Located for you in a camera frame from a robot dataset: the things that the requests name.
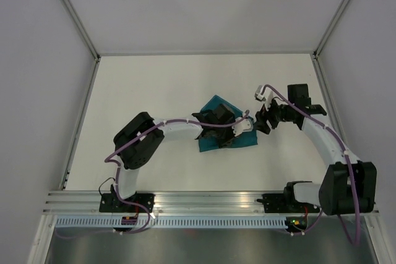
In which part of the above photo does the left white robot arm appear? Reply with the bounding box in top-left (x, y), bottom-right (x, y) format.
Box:
top-left (105, 104), bottom-right (246, 212)

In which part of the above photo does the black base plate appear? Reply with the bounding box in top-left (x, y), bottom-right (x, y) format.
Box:
top-left (256, 193), bottom-right (320, 215)
top-left (99, 193), bottom-right (155, 213)

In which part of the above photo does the teal satin napkin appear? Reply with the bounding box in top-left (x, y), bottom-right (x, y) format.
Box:
top-left (198, 95), bottom-right (258, 153)

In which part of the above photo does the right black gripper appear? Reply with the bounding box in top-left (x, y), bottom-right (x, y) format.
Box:
top-left (252, 95), bottom-right (294, 135)

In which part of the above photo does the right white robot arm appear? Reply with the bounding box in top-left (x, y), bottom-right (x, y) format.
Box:
top-left (254, 84), bottom-right (377, 215)

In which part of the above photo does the white slotted cable duct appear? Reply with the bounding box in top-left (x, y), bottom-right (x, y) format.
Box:
top-left (55, 215), bottom-right (287, 229)

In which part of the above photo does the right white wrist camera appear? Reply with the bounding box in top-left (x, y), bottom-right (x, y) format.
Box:
top-left (254, 85), bottom-right (274, 109)

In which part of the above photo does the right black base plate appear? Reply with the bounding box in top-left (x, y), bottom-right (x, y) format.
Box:
top-left (256, 193), bottom-right (320, 215)

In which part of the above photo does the left aluminium frame post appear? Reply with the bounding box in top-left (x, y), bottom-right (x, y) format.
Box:
top-left (60, 0), bottom-right (100, 61)

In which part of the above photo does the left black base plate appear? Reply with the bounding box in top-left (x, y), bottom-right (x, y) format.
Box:
top-left (99, 193), bottom-right (155, 213)

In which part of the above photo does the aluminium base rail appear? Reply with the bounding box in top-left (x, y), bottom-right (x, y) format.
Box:
top-left (42, 190), bottom-right (380, 215)

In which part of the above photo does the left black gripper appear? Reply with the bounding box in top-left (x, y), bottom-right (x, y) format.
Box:
top-left (213, 120), bottom-right (241, 150)

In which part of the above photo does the aluminium frame corner post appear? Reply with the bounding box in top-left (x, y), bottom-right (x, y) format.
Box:
top-left (312, 0), bottom-right (372, 59)

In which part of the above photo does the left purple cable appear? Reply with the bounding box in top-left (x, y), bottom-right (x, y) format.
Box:
top-left (55, 109), bottom-right (251, 240)

